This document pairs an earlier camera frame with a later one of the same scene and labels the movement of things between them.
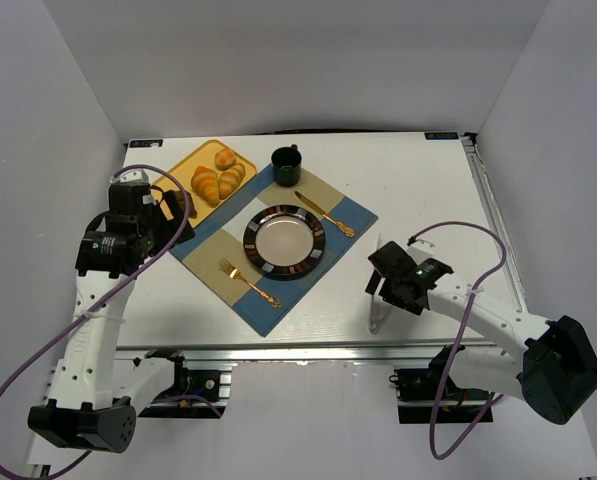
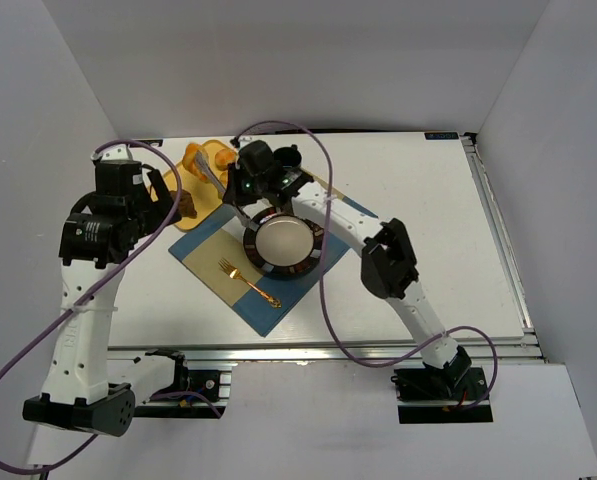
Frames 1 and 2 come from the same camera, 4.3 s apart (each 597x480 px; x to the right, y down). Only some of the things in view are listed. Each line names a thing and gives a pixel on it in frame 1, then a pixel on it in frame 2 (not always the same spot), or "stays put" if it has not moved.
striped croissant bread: [206, 183] to [191, 162]
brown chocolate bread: [191, 207] stays put
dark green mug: [287, 165] stays put
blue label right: [441, 135] stays put
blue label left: [145, 143] stays put
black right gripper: [385, 282] to [233, 186]
